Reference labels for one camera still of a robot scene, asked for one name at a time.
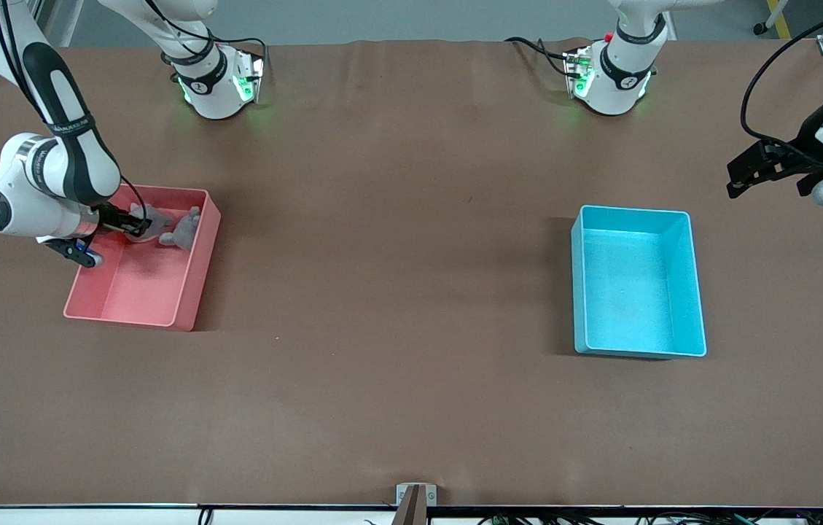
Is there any silver right arm base connector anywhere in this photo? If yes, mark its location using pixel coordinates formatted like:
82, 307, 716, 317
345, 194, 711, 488
233, 52, 266, 104

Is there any grey metal table bracket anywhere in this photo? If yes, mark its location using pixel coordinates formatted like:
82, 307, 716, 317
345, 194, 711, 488
394, 483, 437, 525

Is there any black right arm base cable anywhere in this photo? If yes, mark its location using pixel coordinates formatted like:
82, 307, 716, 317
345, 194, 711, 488
214, 36, 270, 63

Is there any blue plastic box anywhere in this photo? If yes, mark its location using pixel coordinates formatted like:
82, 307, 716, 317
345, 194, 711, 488
570, 205, 708, 359

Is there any pink plastic box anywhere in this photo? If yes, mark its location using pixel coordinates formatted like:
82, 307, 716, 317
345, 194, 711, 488
63, 184, 222, 333

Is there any black arm base cable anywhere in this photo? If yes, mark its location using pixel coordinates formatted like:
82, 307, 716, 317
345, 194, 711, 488
214, 36, 270, 63
504, 36, 572, 77

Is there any silver left arm base connector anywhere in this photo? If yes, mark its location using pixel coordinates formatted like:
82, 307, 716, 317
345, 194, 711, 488
563, 45, 596, 101

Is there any black left arm base cable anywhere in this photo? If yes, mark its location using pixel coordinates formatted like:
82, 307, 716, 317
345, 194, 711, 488
504, 36, 572, 77

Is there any grey plush toy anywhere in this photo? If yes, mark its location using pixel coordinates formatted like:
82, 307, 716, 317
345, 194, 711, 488
160, 206, 202, 251
128, 204, 173, 242

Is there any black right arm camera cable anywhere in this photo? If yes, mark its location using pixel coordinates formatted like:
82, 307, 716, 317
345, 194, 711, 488
0, 0, 151, 241

